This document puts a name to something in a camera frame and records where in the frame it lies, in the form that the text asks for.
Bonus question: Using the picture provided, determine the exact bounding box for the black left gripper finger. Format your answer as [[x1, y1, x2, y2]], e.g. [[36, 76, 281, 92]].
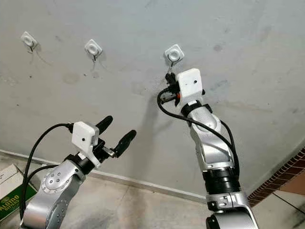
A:
[[95, 115, 114, 134], [103, 129, 138, 159]]

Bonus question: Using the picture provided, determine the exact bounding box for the green and white cardboard box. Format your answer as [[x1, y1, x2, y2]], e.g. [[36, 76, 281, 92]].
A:
[[0, 165, 38, 221]]

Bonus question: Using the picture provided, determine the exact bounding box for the red brick ledge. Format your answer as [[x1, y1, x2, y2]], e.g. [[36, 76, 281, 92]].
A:
[[248, 147, 305, 207]]

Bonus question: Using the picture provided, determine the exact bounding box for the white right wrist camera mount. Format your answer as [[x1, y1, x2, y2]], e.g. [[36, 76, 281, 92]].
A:
[[175, 68, 203, 107]]

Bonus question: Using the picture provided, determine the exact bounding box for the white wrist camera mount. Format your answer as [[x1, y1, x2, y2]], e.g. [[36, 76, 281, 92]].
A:
[[175, 68, 203, 107], [71, 121, 101, 168]]

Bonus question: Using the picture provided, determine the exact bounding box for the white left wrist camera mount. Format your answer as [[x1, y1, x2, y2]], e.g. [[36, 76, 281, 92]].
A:
[[71, 121, 101, 168]]

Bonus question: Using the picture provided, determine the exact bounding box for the white square wall hook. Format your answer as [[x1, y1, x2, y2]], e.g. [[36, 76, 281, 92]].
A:
[[20, 31, 39, 52], [84, 39, 104, 62], [164, 44, 187, 66]]

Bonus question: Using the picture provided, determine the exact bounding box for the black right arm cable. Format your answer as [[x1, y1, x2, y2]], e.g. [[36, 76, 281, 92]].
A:
[[156, 90, 242, 178]]

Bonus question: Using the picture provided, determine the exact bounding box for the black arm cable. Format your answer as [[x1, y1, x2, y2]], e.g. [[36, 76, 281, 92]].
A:
[[156, 90, 242, 178], [19, 123, 75, 226]]

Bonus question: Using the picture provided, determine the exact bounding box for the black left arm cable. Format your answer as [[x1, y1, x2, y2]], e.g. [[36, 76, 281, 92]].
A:
[[19, 123, 75, 226]]

